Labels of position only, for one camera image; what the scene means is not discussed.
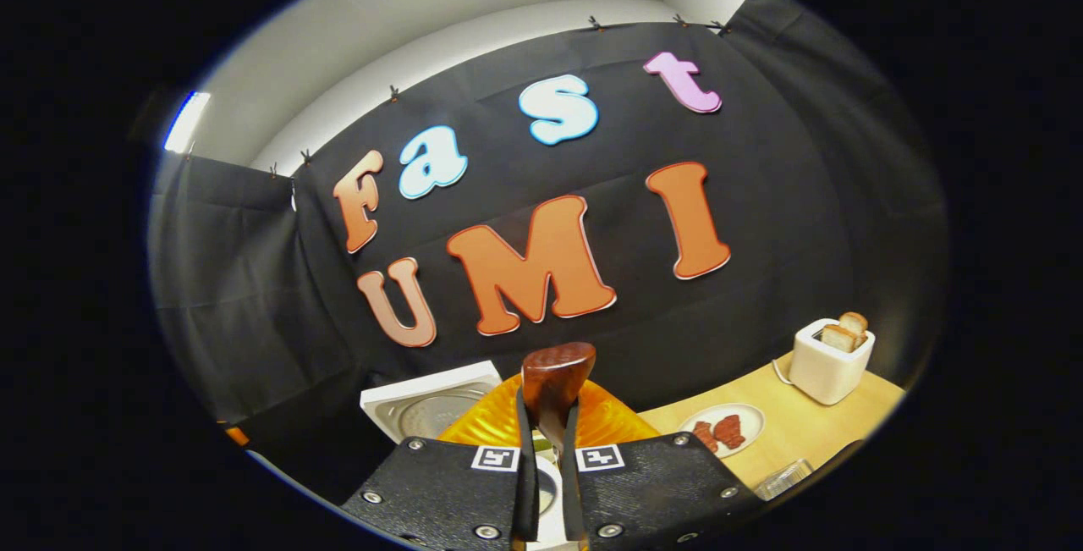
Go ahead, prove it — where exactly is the ceiling light panel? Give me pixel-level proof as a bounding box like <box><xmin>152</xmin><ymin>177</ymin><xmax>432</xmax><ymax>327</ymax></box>
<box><xmin>163</xmin><ymin>91</ymin><xmax>212</xmax><ymax>154</ymax></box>

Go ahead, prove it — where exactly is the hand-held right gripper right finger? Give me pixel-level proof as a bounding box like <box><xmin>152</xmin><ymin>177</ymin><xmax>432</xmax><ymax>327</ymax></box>
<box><xmin>563</xmin><ymin>377</ymin><xmax>767</xmax><ymax>551</ymax></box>

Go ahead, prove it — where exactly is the brown wooden spoon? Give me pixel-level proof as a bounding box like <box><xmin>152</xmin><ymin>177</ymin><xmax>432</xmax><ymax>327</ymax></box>
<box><xmin>522</xmin><ymin>342</ymin><xmax>596</xmax><ymax>450</ymax></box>

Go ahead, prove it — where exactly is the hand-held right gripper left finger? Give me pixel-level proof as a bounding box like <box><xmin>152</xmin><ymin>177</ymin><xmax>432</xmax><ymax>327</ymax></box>
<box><xmin>343</xmin><ymin>373</ymin><xmax>542</xmax><ymax>551</ymax></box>

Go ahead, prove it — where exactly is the wire chopstick holder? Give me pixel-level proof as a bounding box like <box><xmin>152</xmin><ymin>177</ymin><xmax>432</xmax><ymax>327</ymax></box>
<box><xmin>756</xmin><ymin>458</ymin><xmax>815</xmax><ymax>501</ymax></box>

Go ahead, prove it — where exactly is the white toaster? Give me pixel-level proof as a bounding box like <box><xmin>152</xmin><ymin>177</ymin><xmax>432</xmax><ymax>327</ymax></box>
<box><xmin>789</xmin><ymin>318</ymin><xmax>877</xmax><ymax>406</ymax></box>

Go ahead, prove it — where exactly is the white round plate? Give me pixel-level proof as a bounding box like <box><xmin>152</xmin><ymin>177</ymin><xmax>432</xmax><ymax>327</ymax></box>
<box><xmin>677</xmin><ymin>403</ymin><xmax>766</xmax><ymax>459</ymax></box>

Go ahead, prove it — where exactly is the black backdrop cloth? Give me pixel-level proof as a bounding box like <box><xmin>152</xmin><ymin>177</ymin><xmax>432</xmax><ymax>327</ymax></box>
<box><xmin>148</xmin><ymin>0</ymin><xmax>950</xmax><ymax>505</ymax></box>

